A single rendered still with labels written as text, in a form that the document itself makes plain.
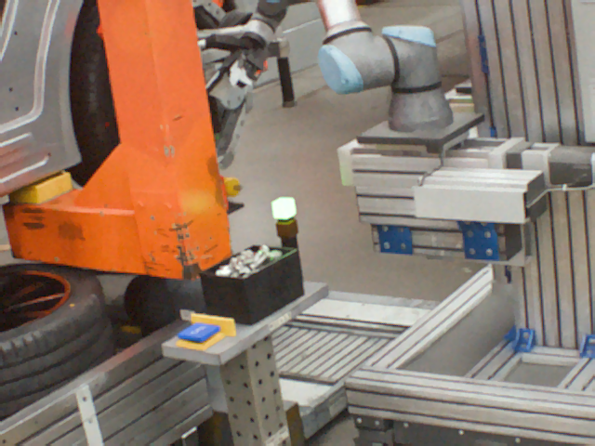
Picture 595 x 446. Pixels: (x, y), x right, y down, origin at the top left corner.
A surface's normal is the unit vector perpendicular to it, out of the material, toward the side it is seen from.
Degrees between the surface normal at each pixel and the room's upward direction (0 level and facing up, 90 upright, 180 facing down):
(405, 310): 0
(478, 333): 0
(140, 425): 90
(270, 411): 90
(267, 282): 90
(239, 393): 90
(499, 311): 0
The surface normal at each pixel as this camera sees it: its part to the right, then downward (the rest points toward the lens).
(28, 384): 0.51, 0.18
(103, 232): -0.57, 0.33
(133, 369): 0.81, 0.06
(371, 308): -0.15, -0.94
